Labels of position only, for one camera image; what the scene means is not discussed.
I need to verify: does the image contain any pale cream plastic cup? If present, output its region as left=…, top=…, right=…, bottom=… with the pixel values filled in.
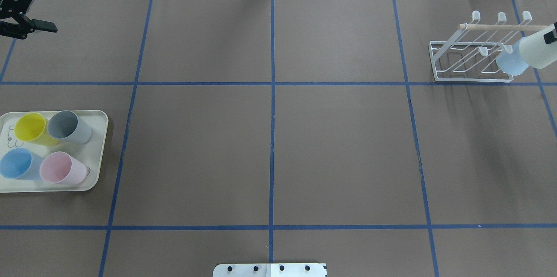
left=519, top=29, right=557, bottom=69

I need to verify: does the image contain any light blue plastic cup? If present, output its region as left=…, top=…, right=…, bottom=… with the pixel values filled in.
left=496, top=39, right=529, bottom=76

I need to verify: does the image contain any wooden rack dowel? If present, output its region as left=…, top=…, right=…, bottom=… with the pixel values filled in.
left=458, top=23, right=554, bottom=32

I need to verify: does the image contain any yellow plastic cup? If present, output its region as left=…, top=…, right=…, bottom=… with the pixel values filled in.
left=14, top=112, right=60, bottom=146

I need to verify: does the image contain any grey plastic cup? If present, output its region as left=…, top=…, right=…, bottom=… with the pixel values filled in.
left=47, top=110, right=92, bottom=144

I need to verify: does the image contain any pink plastic cup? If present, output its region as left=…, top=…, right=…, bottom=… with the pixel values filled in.
left=39, top=151, right=90, bottom=185

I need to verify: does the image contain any cream plastic tray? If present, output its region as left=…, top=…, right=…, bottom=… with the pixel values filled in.
left=0, top=110, right=109, bottom=193

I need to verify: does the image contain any white wire cup rack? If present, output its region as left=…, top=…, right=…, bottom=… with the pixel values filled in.
left=428, top=11, right=519, bottom=83

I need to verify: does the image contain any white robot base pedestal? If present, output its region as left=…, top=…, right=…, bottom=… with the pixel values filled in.
left=212, top=263, right=328, bottom=277

